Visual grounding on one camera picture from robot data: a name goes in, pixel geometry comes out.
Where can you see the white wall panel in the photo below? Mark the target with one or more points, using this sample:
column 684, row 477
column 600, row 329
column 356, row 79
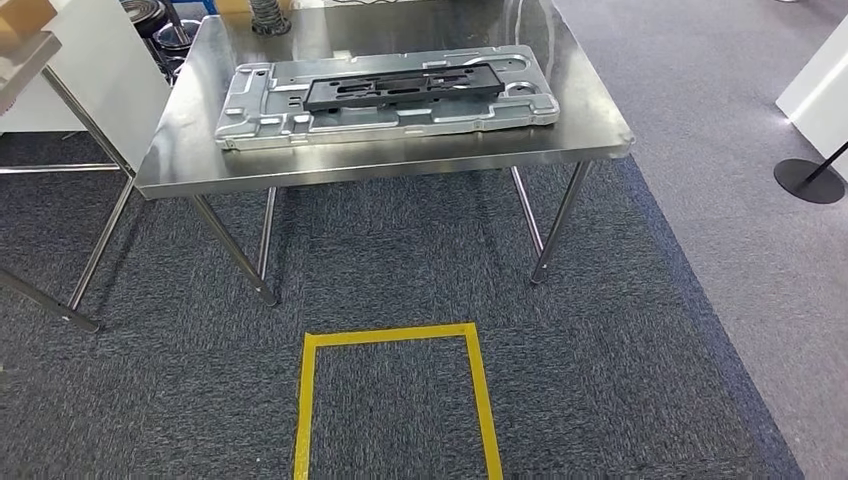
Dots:
column 818, row 93

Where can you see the stamped sheet metal panel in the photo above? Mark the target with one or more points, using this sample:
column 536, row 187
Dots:
column 265, row 119

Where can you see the black plastic plate frame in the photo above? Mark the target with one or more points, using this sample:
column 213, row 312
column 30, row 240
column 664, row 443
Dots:
column 331, row 96

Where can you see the yellow floor tape square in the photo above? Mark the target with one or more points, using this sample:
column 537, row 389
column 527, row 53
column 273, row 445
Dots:
column 384, row 334

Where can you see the stainless steel workbench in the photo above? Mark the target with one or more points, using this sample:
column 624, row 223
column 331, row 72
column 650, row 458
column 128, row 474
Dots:
column 397, row 156

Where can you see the steel side table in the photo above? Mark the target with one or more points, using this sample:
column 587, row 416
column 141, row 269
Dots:
column 20, row 73

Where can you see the white cabinet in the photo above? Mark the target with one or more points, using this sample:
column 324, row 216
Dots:
column 112, row 86

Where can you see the chrome round stool base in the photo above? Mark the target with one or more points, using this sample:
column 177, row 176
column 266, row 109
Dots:
column 179, row 33

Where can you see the black stanchion with round base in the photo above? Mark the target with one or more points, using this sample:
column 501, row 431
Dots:
column 805, row 182

